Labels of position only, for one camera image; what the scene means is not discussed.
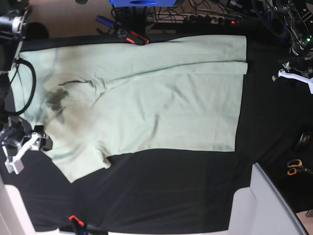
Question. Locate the red black clamp top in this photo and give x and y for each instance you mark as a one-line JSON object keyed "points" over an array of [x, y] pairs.
{"points": [[132, 37]]}

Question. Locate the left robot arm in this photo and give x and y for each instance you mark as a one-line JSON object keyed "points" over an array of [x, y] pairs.
{"points": [[298, 21]]}

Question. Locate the blue plastic box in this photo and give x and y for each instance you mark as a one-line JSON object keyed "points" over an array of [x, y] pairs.
{"points": [[152, 3]]}

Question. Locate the white power strip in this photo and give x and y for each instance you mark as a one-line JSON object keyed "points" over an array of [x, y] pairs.
{"points": [[190, 18]]}

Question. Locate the light green T-shirt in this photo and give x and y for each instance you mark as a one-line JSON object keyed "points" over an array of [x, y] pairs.
{"points": [[100, 100]]}

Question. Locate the red clamp bottom edge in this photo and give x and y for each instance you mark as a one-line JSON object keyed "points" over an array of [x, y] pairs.
{"points": [[74, 218]]}

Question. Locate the white table block left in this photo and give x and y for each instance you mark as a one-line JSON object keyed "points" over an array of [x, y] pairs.
{"points": [[14, 219]]}

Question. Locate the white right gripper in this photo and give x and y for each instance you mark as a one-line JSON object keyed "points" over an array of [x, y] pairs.
{"points": [[15, 142]]}

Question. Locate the orange handled scissors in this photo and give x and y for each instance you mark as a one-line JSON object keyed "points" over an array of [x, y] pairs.
{"points": [[296, 167]]}

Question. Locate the blue handle tool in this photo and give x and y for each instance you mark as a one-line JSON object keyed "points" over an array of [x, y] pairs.
{"points": [[105, 21]]}

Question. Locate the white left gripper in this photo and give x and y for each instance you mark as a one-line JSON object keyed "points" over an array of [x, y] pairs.
{"points": [[298, 68]]}

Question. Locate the black round tape roll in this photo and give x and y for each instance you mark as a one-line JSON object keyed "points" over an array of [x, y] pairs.
{"points": [[304, 141]]}

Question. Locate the black table cloth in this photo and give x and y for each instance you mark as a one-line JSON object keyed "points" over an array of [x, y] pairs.
{"points": [[173, 191]]}

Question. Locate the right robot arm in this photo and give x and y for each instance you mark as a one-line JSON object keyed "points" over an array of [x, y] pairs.
{"points": [[14, 15]]}

